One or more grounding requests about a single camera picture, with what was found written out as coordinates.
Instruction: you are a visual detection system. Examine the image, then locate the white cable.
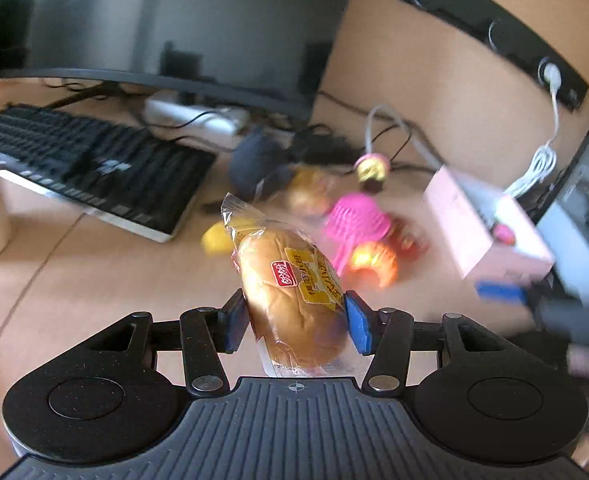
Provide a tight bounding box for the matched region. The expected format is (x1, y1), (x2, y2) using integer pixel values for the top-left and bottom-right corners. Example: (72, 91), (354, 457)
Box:
(505, 62), (563, 198)

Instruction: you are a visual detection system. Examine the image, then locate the black cable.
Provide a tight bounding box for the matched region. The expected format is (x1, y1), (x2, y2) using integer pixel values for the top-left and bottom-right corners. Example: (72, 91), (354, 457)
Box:
(319, 90), (438, 173)

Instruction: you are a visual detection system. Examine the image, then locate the small packaged bread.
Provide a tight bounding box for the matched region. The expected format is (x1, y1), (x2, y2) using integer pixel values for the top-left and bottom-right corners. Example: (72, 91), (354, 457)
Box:
(287, 167), (338, 216)

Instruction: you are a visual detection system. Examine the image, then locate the pink plastic toy basket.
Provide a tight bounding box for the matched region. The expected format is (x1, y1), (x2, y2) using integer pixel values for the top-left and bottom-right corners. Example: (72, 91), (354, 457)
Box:
(325, 192), (395, 276)

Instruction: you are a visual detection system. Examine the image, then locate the black power adapter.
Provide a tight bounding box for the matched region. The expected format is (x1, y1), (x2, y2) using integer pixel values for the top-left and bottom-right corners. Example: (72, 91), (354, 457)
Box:
(289, 125), (355, 166)

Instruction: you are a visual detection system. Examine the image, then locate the orange toy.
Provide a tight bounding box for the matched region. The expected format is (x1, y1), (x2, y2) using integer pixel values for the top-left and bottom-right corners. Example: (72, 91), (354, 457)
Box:
(349, 240), (400, 288)

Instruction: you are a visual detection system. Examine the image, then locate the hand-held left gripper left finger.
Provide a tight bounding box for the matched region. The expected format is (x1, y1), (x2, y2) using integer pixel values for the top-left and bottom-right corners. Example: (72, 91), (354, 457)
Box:
(82, 289), (249, 396)

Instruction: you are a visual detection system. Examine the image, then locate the packaged bread with yellow label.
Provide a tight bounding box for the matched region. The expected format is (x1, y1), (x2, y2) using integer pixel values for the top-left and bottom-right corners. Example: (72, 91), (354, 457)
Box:
(219, 192), (368, 378)

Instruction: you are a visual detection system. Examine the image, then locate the black keyboard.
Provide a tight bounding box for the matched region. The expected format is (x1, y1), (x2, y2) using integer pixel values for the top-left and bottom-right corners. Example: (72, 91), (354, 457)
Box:
(0, 104), (218, 243)

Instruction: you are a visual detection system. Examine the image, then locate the pink cardboard box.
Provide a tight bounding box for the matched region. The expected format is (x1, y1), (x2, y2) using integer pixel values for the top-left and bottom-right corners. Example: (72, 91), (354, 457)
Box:
(422, 165), (555, 281)

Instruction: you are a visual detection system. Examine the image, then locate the grey cable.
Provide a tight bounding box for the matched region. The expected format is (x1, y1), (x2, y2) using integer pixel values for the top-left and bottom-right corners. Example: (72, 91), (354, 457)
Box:
(365, 105), (445, 171)

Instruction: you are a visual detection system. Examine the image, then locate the white power strip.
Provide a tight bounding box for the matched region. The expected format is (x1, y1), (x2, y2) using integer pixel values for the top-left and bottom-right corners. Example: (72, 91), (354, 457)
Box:
(142, 92), (250, 136)

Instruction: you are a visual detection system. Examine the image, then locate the black computer monitor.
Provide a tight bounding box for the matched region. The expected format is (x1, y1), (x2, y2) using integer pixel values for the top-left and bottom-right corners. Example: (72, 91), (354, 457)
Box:
(0, 0), (363, 121)

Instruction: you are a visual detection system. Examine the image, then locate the small pink toy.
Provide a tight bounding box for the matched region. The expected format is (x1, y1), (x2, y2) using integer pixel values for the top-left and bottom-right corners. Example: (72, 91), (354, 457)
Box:
(492, 220), (518, 246)

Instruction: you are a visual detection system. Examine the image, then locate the red toy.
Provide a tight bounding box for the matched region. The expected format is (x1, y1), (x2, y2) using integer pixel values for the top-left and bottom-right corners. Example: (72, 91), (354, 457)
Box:
(392, 217), (430, 256)

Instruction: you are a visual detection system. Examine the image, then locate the black fabric pouch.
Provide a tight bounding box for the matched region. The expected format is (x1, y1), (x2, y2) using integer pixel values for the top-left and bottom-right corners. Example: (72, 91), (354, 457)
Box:
(228, 127), (295, 201)

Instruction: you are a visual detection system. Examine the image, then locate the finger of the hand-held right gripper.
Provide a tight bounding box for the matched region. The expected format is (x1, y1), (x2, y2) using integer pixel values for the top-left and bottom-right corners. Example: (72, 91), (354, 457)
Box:
(476, 282), (530, 306)

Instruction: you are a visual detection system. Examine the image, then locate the yellow toy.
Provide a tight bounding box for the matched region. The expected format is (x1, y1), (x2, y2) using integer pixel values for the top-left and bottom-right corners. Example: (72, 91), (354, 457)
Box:
(202, 217), (255, 256)

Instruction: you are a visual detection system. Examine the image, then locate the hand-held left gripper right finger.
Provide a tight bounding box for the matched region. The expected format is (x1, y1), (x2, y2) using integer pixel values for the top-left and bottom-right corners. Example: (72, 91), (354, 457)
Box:
(347, 291), (513, 393)

